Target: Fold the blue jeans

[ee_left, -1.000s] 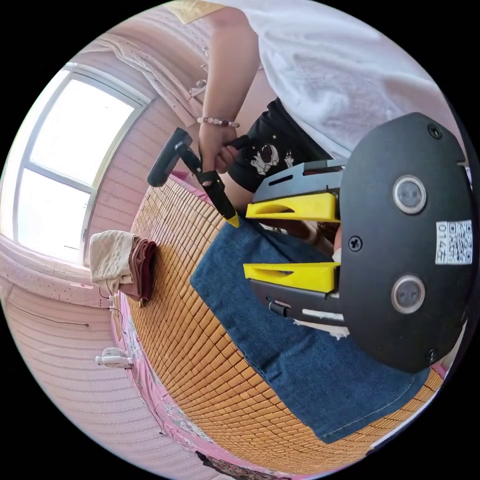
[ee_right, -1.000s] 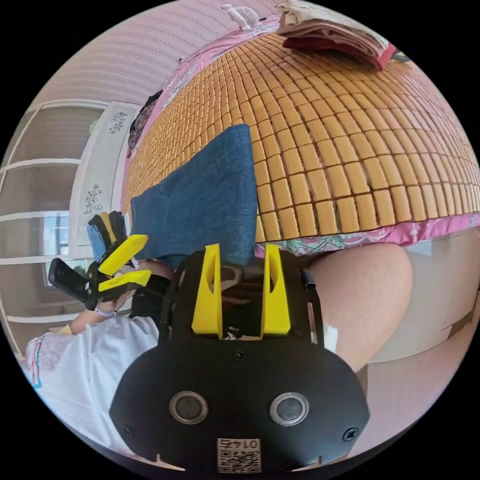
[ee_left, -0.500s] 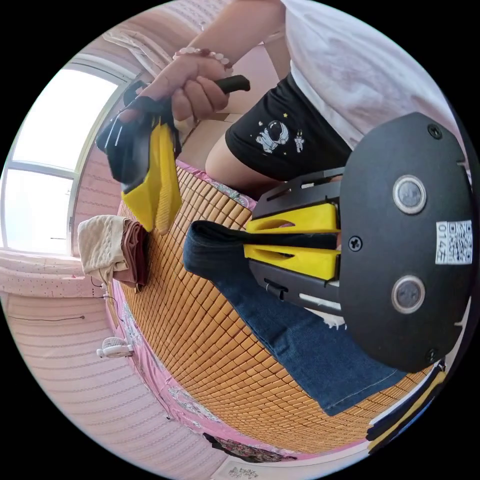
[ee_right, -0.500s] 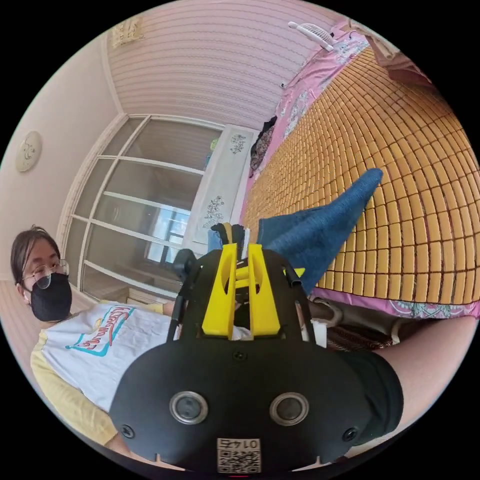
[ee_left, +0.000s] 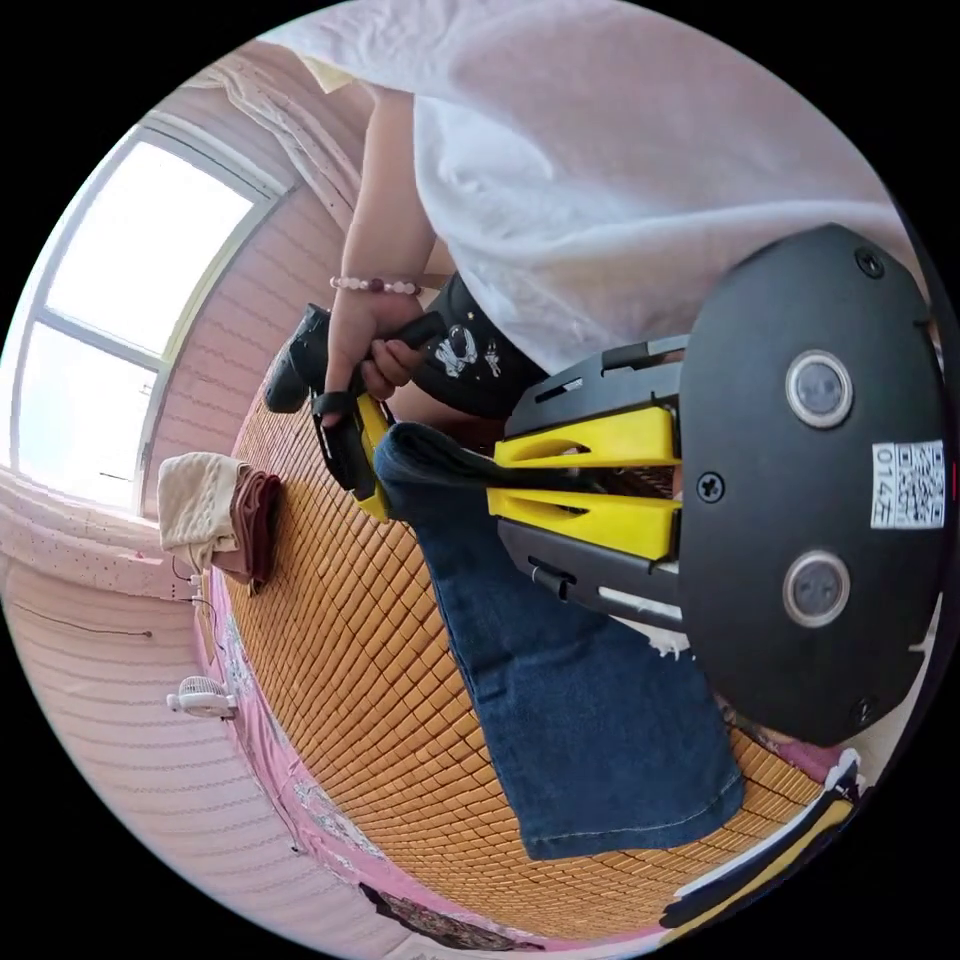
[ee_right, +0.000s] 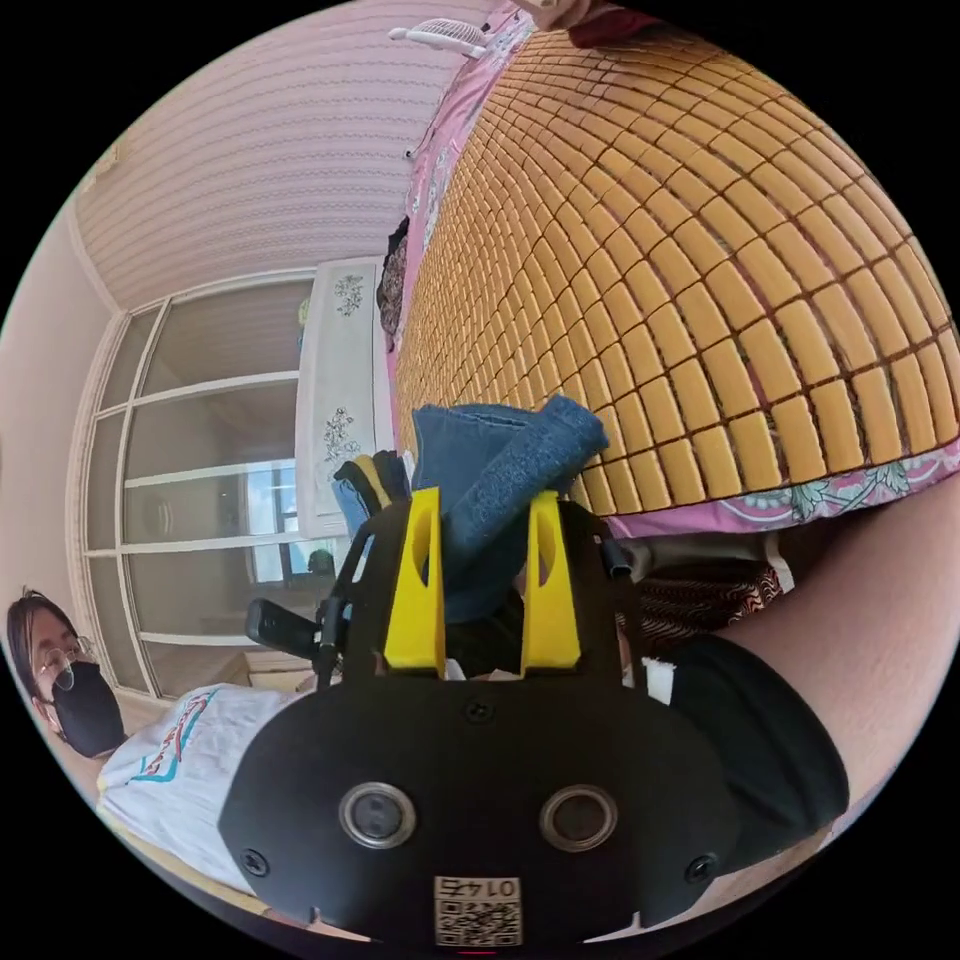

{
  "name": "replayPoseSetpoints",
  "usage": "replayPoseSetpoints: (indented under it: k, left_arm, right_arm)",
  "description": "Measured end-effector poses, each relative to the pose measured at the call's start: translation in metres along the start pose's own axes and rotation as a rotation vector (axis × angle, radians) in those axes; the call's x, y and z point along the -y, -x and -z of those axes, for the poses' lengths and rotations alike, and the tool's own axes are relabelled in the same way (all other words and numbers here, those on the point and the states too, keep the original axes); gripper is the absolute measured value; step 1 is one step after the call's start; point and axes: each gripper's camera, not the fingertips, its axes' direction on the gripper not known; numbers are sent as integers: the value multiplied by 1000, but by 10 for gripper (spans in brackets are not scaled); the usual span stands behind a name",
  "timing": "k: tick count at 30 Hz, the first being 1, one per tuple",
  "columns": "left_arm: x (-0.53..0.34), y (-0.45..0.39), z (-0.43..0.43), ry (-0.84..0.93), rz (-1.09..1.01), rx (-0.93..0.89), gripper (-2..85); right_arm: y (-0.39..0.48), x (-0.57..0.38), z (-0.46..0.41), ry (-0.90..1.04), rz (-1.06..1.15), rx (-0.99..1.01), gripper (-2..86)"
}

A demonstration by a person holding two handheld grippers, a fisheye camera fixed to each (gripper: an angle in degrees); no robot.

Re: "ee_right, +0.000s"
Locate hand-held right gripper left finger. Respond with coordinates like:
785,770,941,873
383,486,447,670

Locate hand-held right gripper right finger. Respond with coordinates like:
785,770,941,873
520,490,582,674

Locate blue jeans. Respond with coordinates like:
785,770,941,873
410,395,611,628

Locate pile of clothes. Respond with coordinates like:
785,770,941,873
332,448,415,538

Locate white cupboard with flower print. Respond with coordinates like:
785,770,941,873
293,256,394,540

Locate person's body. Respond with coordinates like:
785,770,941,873
5,479,960,895

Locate dark patterned cloth bundle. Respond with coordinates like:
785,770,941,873
377,215,412,340

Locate white fan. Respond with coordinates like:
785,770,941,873
387,19,490,60

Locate dark red garment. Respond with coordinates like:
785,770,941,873
566,5,665,49

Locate large window with white frame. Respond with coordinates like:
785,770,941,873
65,271,355,700

